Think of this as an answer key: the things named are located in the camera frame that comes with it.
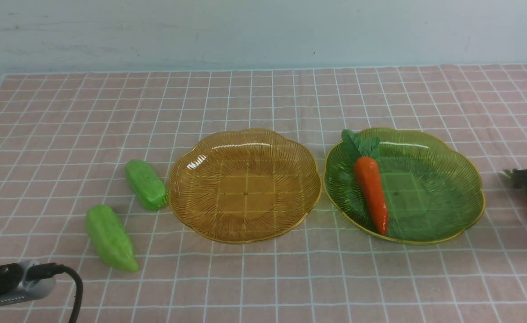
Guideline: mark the green toy cucumber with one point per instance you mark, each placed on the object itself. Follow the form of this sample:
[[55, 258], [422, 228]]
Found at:
[[148, 188]]

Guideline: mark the pink checkered tablecloth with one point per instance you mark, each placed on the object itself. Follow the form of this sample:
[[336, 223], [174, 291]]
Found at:
[[65, 137]]

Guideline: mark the amber plastic plate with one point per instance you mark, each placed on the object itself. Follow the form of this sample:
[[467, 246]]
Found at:
[[240, 187]]

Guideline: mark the long orange toy carrot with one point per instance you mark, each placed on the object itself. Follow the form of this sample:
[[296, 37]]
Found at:
[[364, 153]]

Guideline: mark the green plastic plate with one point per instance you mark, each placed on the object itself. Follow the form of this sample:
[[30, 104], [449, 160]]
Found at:
[[433, 193]]

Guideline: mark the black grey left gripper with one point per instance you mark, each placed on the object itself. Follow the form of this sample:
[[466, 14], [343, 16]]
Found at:
[[15, 287]]

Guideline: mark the light green toy gourd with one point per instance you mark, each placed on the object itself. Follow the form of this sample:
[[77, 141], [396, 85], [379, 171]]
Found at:
[[107, 234]]

